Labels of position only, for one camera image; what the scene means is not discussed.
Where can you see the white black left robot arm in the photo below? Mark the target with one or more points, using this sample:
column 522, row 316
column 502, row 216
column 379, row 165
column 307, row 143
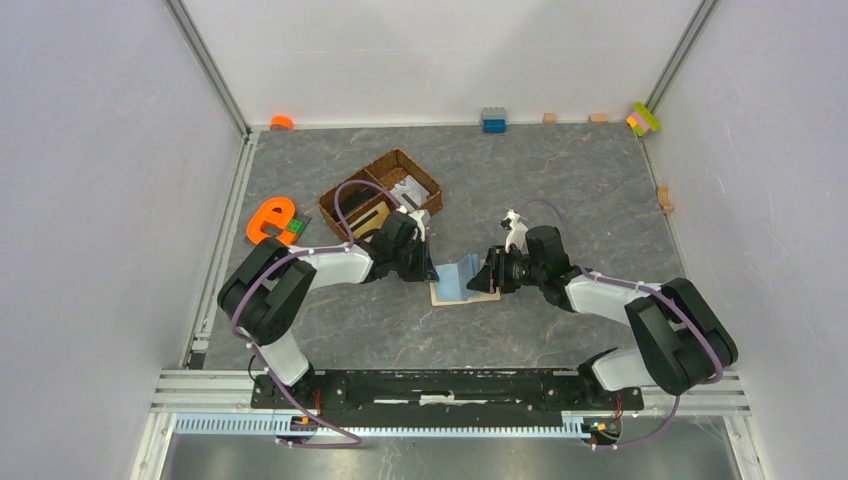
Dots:
column 264, row 295

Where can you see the orange round cap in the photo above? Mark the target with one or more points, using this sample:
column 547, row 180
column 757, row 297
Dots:
column 281, row 122

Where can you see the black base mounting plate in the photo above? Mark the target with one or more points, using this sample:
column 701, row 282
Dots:
column 534, row 397

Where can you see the orange plastic letter toy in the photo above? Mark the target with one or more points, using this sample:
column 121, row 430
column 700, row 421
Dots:
column 271, row 220

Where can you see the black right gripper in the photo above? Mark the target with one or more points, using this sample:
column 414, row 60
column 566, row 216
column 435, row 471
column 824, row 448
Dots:
column 493, row 276

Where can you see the aluminium frame rail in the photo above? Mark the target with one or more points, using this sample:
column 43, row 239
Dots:
column 194, row 39
column 686, row 42

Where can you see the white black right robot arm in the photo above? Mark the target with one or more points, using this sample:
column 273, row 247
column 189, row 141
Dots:
column 680, row 342

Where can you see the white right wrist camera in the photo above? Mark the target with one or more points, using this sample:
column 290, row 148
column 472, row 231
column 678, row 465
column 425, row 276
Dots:
column 516, row 231

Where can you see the small green brick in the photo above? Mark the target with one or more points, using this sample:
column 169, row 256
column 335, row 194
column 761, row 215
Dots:
column 298, row 225

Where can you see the blue toy brick stack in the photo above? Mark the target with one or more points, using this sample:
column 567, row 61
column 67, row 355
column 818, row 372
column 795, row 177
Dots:
column 494, row 120

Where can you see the green pink yellow brick stack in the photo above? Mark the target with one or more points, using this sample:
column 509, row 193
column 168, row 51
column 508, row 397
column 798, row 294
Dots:
column 642, row 121

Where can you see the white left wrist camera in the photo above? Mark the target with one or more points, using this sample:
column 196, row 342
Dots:
column 421, row 217

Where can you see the aluminium frame rail left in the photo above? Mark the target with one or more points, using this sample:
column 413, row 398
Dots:
column 194, row 39

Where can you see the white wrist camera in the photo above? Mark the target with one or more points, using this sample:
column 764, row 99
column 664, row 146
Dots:
column 516, row 231
column 421, row 217

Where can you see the curved wooden block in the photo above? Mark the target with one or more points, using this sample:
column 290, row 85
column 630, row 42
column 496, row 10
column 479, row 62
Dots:
column 664, row 199

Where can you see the aluminium frame rail right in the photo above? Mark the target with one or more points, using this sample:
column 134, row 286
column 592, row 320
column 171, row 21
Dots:
column 686, row 42

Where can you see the silver white card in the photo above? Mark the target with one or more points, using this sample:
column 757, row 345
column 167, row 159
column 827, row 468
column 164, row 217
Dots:
column 410, row 193

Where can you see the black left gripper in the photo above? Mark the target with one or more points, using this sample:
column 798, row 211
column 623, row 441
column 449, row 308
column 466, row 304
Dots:
column 425, row 270

